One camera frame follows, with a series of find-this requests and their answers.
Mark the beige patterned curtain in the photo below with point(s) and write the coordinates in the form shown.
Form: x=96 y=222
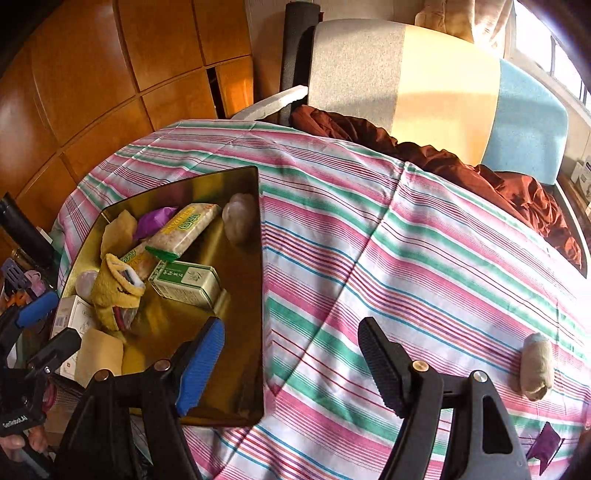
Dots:
x=461 y=18

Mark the person's left hand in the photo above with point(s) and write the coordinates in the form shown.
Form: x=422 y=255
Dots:
x=37 y=438

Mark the brown blanket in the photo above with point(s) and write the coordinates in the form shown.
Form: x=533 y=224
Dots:
x=508 y=194

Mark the gold metal tin box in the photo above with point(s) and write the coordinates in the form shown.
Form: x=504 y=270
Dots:
x=240 y=300

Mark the striped bedsheet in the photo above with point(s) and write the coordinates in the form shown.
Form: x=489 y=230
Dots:
x=369 y=230

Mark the grey yellow blue headboard cushion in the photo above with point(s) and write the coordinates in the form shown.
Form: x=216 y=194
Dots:
x=392 y=69

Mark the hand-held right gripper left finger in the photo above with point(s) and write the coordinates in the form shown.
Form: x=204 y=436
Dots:
x=201 y=364

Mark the white puffed snack packet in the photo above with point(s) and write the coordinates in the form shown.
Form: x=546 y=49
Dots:
x=184 y=228

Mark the yellow green snack packet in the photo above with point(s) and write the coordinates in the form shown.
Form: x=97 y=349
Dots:
x=138 y=261

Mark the large clear plastic bag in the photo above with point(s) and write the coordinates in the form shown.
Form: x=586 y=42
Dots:
x=238 y=217

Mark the green box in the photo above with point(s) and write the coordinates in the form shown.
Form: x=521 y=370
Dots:
x=184 y=284

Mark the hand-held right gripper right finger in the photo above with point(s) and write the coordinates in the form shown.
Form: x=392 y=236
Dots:
x=383 y=364

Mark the barred window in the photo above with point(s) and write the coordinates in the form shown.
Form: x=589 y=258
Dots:
x=558 y=55

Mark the purple snack packet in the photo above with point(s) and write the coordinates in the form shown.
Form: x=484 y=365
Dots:
x=154 y=221
x=545 y=445

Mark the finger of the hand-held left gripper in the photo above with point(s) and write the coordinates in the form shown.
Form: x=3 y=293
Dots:
x=39 y=307
x=57 y=346

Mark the wooden wardrobe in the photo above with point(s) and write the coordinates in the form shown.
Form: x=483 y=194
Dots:
x=115 y=69

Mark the white cardboard box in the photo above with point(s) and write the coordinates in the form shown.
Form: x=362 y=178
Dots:
x=582 y=180

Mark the black bottle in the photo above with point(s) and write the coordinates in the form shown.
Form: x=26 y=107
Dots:
x=23 y=226

